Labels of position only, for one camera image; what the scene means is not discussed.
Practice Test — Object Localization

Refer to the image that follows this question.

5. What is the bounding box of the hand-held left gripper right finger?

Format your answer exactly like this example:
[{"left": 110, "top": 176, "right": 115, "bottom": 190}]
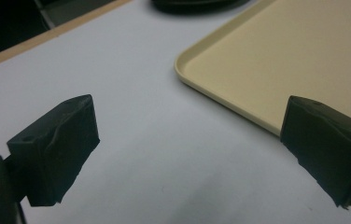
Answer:
[{"left": 279, "top": 95, "right": 351, "bottom": 209}]

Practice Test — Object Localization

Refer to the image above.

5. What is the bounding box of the dark metal stand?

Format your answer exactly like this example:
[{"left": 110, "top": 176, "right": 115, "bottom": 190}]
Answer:
[{"left": 33, "top": 0, "right": 56, "bottom": 31}]

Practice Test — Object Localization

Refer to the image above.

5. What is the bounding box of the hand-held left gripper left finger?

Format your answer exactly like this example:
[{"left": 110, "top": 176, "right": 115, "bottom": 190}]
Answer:
[{"left": 6, "top": 93, "right": 101, "bottom": 208}]

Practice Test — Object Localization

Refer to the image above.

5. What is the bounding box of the black round object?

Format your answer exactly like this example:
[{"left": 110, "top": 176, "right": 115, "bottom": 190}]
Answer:
[{"left": 150, "top": 0, "right": 252, "bottom": 15}]

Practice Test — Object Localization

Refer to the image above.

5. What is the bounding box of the beige plastic tray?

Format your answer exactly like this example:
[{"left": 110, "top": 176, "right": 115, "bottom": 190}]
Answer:
[{"left": 174, "top": 0, "right": 351, "bottom": 137}]

